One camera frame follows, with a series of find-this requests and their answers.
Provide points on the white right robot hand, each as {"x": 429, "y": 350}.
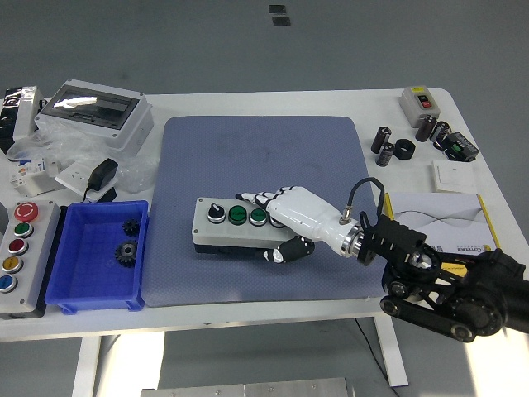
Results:
{"x": 306, "y": 215}

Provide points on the grey four-button control box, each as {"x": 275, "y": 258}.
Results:
{"x": 206, "y": 233}

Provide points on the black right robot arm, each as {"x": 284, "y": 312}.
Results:
{"x": 479, "y": 289}

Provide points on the grey five-button control box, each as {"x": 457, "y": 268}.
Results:
{"x": 37, "y": 264}

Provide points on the black cylindrical capacitor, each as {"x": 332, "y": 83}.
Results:
{"x": 425, "y": 128}
{"x": 385, "y": 155}
{"x": 440, "y": 132}
{"x": 382, "y": 140}

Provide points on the black hex nut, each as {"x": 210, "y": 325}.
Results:
{"x": 404, "y": 149}

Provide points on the grey-blue table mat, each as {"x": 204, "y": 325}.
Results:
{"x": 198, "y": 281}

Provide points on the yellow white cardboard box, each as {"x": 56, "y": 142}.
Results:
{"x": 438, "y": 211}

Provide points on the white table leg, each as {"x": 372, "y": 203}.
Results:
{"x": 87, "y": 368}
{"x": 392, "y": 351}

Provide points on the black module green terminal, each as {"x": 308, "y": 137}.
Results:
{"x": 460, "y": 146}

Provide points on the small black gear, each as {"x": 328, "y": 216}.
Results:
{"x": 130, "y": 227}

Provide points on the grey metal plate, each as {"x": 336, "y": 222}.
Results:
{"x": 248, "y": 388}

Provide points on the large black gear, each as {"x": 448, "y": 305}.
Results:
{"x": 126, "y": 253}

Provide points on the grey clear-lid distribution box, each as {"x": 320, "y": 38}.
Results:
{"x": 132, "y": 128}

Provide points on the dark floor plate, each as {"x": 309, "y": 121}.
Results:
{"x": 281, "y": 21}
{"x": 277, "y": 9}

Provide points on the black power adapter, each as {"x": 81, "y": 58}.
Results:
{"x": 103, "y": 173}

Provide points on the blue plastic bin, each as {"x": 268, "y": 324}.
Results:
{"x": 95, "y": 281}

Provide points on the clear plastic bag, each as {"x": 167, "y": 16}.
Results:
{"x": 66, "y": 140}

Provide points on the white circuit breaker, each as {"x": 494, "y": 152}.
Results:
{"x": 29, "y": 173}

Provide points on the white rectangular device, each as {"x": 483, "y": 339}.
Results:
{"x": 27, "y": 116}

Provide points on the black foil bag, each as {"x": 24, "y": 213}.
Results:
{"x": 6, "y": 120}

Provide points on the white wall switch plate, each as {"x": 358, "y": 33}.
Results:
{"x": 454, "y": 175}

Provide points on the grey rocker switch box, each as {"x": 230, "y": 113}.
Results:
{"x": 413, "y": 103}

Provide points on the white wall socket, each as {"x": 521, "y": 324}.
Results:
{"x": 72, "y": 175}

